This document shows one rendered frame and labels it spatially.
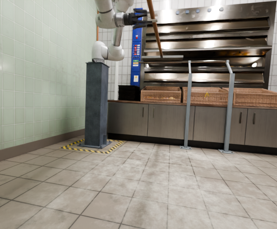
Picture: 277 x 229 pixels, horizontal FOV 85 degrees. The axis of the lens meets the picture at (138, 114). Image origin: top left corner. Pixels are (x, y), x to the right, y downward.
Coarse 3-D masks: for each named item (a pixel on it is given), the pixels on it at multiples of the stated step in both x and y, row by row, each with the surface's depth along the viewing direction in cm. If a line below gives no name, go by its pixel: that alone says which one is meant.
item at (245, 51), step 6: (216, 48) 223; (222, 48) 222; (228, 48) 220; (234, 48) 218; (240, 48) 217; (246, 48) 215; (252, 48) 214; (258, 48) 212; (264, 48) 211; (270, 48) 209; (150, 54) 252; (156, 54) 251; (168, 54) 248; (174, 54) 246; (180, 54) 245; (186, 54) 243; (192, 54) 242; (198, 54) 240; (204, 54) 239; (210, 54) 237; (216, 54) 236; (222, 54) 235; (228, 54) 233; (234, 54) 232; (240, 54) 231; (246, 54) 229; (252, 54) 228; (258, 54) 227; (264, 54) 226
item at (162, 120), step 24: (120, 120) 218; (144, 120) 211; (168, 120) 204; (192, 120) 198; (216, 120) 192; (240, 120) 184; (264, 120) 181; (168, 144) 210; (192, 144) 204; (216, 144) 197; (240, 144) 191; (264, 144) 182
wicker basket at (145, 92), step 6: (144, 90) 214; (156, 90) 254; (162, 90) 252; (174, 90) 248; (180, 90) 211; (144, 96) 214; (150, 96) 213; (156, 96) 252; (162, 96) 209; (168, 96) 248; (174, 96) 246; (180, 96) 204; (174, 102) 206; (180, 102) 205
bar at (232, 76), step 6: (192, 60) 210; (198, 60) 208; (204, 60) 207; (210, 60) 205; (216, 60) 204; (222, 60) 202; (228, 60) 200; (228, 66) 194; (228, 96) 184; (228, 102) 183; (186, 108) 196; (228, 108) 183; (186, 114) 194; (228, 114) 183; (186, 120) 194; (228, 120) 184; (186, 126) 194; (228, 126) 184; (186, 132) 195; (228, 132) 184; (186, 138) 195; (228, 138) 185; (186, 144) 195; (228, 144) 185; (222, 150) 190; (228, 150) 191
